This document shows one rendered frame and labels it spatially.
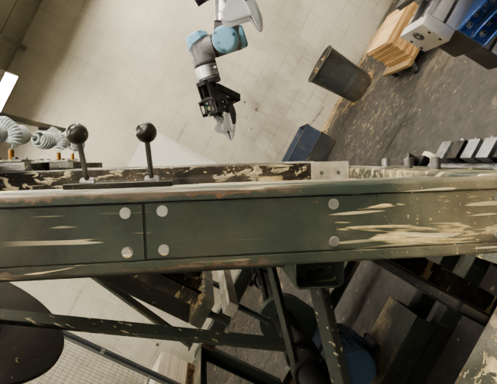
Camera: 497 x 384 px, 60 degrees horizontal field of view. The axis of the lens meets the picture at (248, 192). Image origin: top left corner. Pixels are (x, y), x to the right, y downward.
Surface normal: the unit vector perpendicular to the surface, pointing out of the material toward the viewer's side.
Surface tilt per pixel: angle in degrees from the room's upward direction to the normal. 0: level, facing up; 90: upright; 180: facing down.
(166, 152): 90
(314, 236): 90
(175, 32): 90
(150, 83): 90
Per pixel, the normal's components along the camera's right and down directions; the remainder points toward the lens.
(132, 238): 0.11, 0.07
